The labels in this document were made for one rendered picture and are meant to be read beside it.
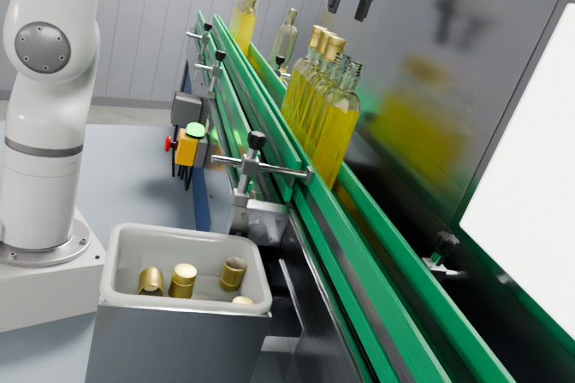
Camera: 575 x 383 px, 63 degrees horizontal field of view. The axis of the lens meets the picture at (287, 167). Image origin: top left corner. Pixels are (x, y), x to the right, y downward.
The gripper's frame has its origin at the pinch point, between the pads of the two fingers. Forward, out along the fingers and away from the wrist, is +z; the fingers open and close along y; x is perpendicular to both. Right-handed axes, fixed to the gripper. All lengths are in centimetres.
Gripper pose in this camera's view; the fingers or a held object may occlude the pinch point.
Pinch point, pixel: (347, 6)
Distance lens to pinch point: 92.3
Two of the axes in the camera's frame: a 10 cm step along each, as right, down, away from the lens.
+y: -9.3, -1.7, -3.1
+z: -2.9, 8.9, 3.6
